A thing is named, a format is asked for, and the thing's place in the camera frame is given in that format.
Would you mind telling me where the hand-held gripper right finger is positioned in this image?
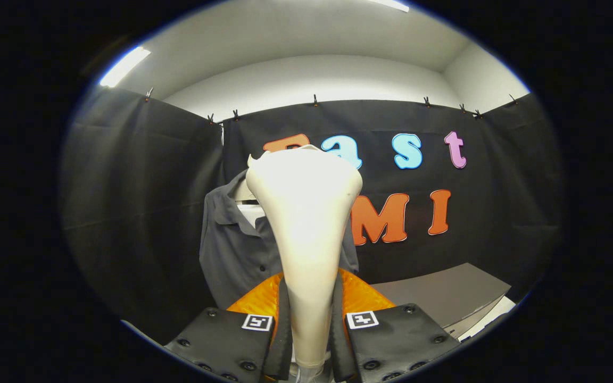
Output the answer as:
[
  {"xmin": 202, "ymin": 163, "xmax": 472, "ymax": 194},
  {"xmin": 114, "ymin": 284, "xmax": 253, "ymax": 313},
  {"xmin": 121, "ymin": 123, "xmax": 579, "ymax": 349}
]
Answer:
[{"xmin": 330, "ymin": 268, "xmax": 462, "ymax": 382}]

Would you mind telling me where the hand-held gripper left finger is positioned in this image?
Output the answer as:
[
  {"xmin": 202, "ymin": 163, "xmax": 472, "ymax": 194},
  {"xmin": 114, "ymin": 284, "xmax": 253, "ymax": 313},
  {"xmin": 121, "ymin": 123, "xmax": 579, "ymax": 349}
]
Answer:
[{"xmin": 164, "ymin": 271, "xmax": 292, "ymax": 382}]

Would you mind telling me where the clear garment steamer hose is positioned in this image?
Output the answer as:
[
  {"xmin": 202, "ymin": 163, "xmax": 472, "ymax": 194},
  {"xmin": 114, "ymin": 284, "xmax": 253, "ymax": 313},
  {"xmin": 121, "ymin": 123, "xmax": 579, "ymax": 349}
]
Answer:
[{"xmin": 293, "ymin": 364, "xmax": 329, "ymax": 383}]

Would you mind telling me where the dark grey collared shirt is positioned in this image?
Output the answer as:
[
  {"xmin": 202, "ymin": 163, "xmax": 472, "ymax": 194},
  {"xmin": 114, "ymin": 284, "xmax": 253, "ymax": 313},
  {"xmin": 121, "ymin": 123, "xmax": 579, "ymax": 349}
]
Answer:
[{"xmin": 199, "ymin": 169, "xmax": 360, "ymax": 310}]

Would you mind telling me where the white garment steamer head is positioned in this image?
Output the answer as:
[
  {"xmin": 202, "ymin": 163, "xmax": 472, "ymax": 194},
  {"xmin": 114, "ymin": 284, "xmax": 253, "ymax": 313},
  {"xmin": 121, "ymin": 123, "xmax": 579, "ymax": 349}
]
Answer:
[{"xmin": 245, "ymin": 146, "xmax": 363, "ymax": 368}]

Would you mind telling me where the cream clothes hanger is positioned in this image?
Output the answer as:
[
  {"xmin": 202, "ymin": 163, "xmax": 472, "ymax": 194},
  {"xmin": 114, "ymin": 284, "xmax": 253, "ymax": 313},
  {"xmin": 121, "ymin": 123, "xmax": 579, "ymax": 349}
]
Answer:
[{"xmin": 234, "ymin": 144, "xmax": 322, "ymax": 229}]

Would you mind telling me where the grey cabinet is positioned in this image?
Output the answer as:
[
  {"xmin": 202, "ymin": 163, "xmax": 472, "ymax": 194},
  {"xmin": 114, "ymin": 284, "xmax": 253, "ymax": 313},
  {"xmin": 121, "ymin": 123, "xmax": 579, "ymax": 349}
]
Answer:
[{"xmin": 370, "ymin": 262, "xmax": 517, "ymax": 341}]

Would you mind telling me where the row of black clips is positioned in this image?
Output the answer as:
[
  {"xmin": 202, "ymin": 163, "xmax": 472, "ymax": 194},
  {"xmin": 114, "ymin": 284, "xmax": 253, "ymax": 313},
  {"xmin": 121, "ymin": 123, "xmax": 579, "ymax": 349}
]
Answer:
[{"xmin": 144, "ymin": 87, "xmax": 520, "ymax": 124}]

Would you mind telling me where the large ceiling light panel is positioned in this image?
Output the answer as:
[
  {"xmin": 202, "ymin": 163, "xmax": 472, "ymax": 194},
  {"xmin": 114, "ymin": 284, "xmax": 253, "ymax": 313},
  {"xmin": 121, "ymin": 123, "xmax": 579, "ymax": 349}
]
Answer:
[{"xmin": 370, "ymin": 0, "xmax": 411, "ymax": 13}]

